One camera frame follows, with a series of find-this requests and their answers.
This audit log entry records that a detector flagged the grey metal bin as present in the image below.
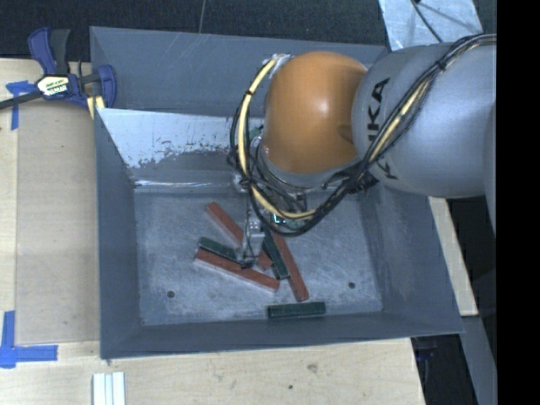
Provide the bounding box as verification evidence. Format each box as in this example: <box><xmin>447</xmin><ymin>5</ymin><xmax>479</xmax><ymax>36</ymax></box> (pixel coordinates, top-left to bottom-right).
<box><xmin>89</xmin><ymin>26</ymin><xmax>466</xmax><ymax>360</ymax></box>

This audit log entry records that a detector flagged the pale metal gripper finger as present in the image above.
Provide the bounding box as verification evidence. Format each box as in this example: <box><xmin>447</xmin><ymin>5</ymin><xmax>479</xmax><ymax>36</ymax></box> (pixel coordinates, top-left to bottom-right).
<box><xmin>240</xmin><ymin>213</ymin><xmax>251</xmax><ymax>268</ymax></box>
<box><xmin>248</xmin><ymin>219</ymin><xmax>267</xmax><ymax>266</ymax></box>

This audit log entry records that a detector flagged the pale wood flat board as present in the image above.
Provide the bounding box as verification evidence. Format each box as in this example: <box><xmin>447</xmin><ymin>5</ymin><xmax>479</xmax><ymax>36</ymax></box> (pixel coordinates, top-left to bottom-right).
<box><xmin>14</xmin><ymin>99</ymin><xmax>103</xmax><ymax>347</ymax></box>

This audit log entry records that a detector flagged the dark green flat block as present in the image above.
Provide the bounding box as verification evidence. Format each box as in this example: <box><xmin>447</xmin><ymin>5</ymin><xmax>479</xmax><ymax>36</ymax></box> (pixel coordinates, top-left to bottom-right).
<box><xmin>261</xmin><ymin>233</ymin><xmax>292</xmax><ymax>281</ymax></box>
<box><xmin>267</xmin><ymin>301</ymin><xmax>327</xmax><ymax>320</ymax></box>
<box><xmin>197</xmin><ymin>236</ymin><xmax>240</xmax><ymax>262</ymax></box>

